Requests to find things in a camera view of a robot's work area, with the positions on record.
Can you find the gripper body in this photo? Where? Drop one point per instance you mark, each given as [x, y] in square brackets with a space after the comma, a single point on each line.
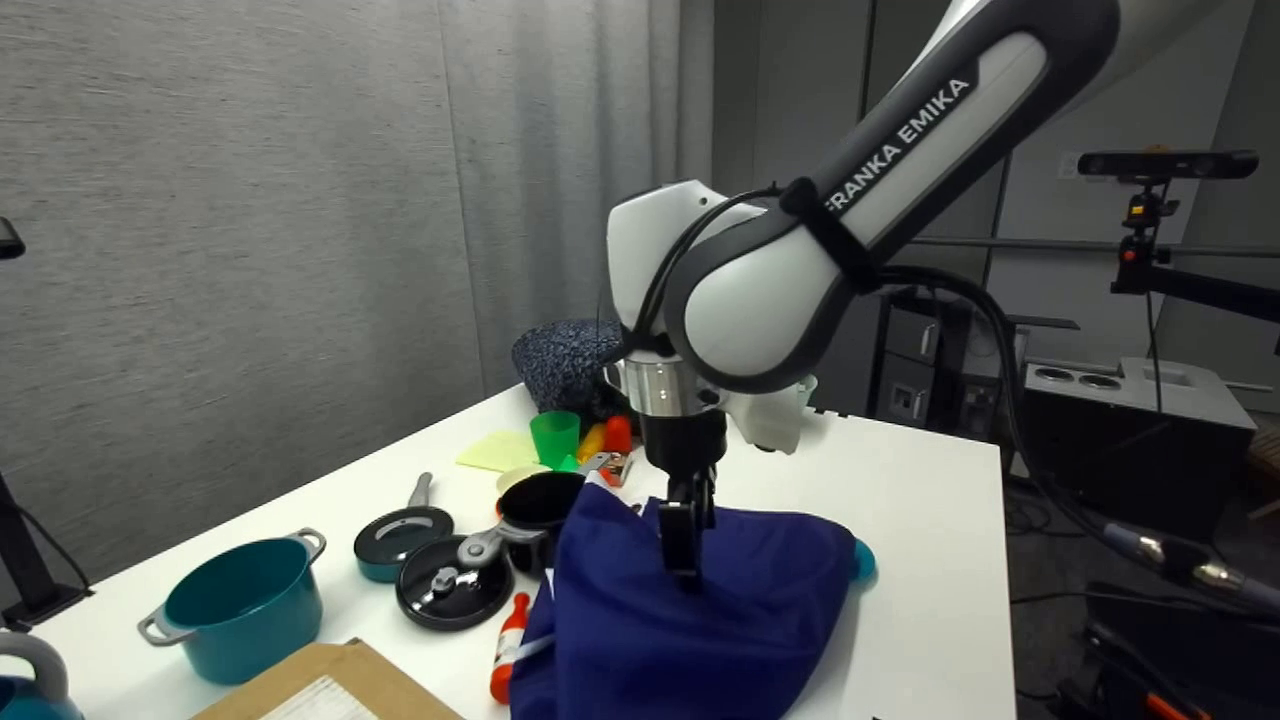
[684, 438]

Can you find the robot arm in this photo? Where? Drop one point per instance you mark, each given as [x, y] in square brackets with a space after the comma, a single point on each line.
[760, 300]

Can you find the blue cloth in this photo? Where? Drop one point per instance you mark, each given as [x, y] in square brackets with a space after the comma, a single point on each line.
[640, 620]

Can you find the yellow cloth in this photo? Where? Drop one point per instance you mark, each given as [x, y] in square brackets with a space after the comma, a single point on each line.
[497, 452]

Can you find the red toy vegetable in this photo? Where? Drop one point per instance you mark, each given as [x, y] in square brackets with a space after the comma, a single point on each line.
[618, 434]

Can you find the orange toy carrot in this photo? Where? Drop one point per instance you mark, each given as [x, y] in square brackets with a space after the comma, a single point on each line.
[591, 442]

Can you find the green plastic cup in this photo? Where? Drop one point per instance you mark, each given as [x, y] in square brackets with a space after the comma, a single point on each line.
[554, 435]

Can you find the dark speckled cushion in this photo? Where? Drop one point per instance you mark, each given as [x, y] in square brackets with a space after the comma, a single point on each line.
[565, 365]

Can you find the cream toy plate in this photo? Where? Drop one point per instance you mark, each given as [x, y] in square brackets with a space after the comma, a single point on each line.
[515, 474]

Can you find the teal toy item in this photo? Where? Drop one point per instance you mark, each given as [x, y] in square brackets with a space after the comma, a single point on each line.
[865, 560]

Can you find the black computer tower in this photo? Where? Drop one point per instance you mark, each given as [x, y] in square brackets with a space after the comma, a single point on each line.
[915, 360]

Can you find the orange and white toy bottle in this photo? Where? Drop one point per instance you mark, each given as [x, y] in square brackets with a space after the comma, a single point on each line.
[508, 650]

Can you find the black lid with silver knob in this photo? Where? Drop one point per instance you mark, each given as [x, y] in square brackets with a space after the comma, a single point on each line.
[450, 595]

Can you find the grey curtain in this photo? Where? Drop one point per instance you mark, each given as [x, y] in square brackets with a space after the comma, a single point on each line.
[570, 180]

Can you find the small teal pan with lid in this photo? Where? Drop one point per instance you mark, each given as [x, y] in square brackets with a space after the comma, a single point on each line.
[400, 535]

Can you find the black cabinet with grey top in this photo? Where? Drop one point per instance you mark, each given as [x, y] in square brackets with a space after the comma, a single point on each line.
[1130, 450]

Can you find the camera on mount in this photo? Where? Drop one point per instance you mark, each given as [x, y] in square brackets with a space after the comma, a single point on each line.
[1165, 164]

